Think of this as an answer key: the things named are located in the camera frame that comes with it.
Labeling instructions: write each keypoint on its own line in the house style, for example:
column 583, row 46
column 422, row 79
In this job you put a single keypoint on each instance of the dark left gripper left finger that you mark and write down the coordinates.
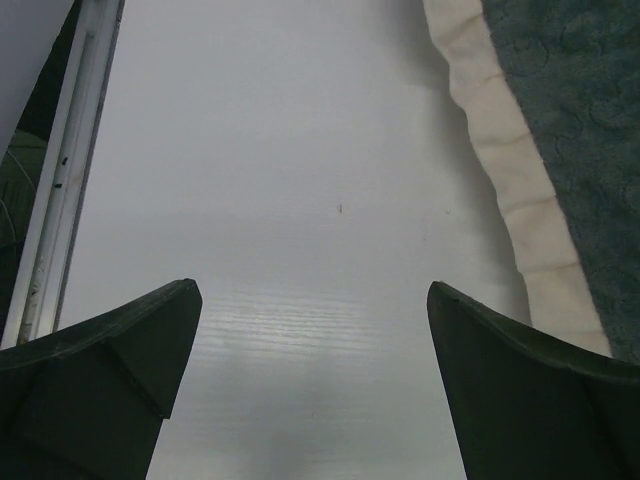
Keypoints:
column 89, row 401

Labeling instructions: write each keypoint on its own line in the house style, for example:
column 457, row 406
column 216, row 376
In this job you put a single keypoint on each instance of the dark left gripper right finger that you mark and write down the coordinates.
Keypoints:
column 526, row 405

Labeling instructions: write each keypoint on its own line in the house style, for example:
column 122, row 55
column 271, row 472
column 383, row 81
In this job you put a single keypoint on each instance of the grey pillowcase with cream ruffle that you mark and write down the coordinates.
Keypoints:
column 550, row 90

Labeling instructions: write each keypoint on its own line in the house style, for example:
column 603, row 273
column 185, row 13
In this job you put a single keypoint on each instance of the aluminium table edge rail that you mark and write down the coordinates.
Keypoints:
column 56, row 59

